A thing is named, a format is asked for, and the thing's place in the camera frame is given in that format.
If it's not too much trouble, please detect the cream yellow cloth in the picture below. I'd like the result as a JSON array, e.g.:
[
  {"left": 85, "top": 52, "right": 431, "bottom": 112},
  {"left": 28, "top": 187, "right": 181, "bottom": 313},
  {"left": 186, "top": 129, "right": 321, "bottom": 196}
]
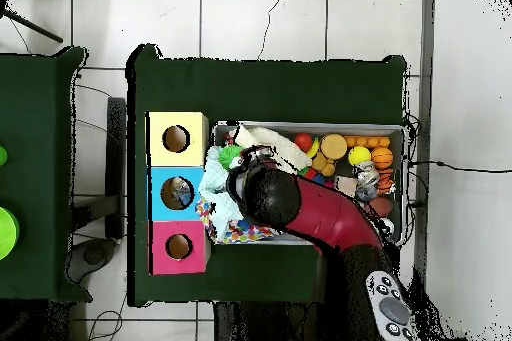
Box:
[{"left": 233, "top": 124, "right": 313, "bottom": 176}]

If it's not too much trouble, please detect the green spiky toy with eyes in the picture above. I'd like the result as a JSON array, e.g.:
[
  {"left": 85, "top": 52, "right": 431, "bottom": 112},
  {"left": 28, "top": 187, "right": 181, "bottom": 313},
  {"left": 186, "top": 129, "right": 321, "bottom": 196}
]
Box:
[{"left": 217, "top": 144, "right": 246, "bottom": 170}]

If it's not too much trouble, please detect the large polka dot cloth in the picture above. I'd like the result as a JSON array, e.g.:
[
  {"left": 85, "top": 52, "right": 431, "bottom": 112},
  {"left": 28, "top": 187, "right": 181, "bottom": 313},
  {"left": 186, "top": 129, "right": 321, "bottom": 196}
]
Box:
[{"left": 195, "top": 196, "right": 281, "bottom": 245}]

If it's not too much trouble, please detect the clear bottle with blue label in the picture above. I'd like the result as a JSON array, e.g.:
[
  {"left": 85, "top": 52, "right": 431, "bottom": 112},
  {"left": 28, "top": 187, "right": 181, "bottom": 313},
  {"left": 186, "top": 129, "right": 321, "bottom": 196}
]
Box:
[{"left": 169, "top": 178, "right": 194, "bottom": 208}]

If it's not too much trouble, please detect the shallow clear mesh bin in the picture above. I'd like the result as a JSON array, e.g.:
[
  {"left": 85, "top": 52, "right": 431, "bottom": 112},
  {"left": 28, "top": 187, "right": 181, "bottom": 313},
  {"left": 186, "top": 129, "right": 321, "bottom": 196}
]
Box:
[{"left": 209, "top": 119, "right": 410, "bottom": 248}]

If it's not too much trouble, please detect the wooden box with three holes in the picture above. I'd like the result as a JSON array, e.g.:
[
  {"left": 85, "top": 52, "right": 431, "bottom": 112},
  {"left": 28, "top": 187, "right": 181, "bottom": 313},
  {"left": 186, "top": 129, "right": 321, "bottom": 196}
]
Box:
[{"left": 145, "top": 110, "right": 211, "bottom": 276}]

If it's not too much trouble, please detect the yellow ball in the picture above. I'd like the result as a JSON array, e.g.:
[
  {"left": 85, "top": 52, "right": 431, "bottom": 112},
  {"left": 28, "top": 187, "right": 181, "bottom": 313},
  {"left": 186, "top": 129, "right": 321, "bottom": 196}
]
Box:
[{"left": 347, "top": 145, "right": 372, "bottom": 167}]

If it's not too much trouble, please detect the orange toy basketball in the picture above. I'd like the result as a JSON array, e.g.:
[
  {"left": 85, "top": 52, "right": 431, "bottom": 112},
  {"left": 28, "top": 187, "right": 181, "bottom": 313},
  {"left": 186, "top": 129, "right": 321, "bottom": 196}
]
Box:
[{"left": 370, "top": 147, "right": 395, "bottom": 171}]

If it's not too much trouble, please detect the brown toy football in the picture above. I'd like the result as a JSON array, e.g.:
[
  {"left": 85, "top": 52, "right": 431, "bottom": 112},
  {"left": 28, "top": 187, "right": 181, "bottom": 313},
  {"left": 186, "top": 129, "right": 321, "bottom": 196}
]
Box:
[{"left": 365, "top": 196, "right": 395, "bottom": 218}]

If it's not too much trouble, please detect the dark green side table cloth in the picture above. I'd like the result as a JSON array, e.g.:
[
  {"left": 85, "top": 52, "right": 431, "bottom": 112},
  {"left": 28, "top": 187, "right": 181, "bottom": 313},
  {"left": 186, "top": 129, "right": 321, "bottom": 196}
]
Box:
[{"left": 0, "top": 45, "right": 94, "bottom": 304}]

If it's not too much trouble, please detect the black tripod leg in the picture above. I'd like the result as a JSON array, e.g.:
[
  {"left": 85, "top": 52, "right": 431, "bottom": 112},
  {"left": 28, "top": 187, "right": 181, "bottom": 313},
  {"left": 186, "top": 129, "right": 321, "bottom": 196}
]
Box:
[{"left": 0, "top": 6, "right": 64, "bottom": 44}]

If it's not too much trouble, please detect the large bright green round object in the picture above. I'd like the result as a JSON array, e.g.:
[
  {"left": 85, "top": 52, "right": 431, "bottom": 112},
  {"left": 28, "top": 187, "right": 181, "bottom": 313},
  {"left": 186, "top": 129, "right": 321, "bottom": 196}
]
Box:
[{"left": 0, "top": 206, "right": 21, "bottom": 261}]

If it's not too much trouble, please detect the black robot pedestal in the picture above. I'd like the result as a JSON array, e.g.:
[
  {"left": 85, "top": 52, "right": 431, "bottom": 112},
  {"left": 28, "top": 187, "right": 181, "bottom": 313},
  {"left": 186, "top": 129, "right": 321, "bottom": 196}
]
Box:
[{"left": 213, "top": 301, "right": 321, "bottom": 341}]

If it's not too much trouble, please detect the black power cable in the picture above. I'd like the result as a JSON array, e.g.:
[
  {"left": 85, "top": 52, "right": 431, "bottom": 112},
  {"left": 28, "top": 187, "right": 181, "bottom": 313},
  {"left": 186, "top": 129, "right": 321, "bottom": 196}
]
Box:
[{"left": 407, "top": 159, "right": 512, "bottom": 174}]

